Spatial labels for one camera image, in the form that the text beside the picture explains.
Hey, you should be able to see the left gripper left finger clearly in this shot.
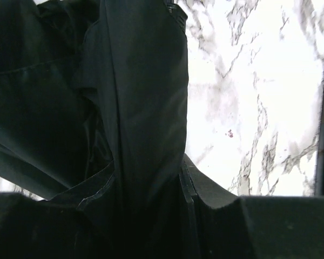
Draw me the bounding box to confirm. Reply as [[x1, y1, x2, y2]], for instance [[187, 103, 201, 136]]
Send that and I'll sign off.
[[0, 193, 114, 258]]

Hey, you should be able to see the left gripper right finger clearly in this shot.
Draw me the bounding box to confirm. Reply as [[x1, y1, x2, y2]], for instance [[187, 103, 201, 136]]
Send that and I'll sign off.
[[179, 156, 324, 258]]

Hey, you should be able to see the black folding umbrella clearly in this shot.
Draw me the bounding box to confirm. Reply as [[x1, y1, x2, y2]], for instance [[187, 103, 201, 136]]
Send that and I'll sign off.
[[0, 1, 188, 258]]

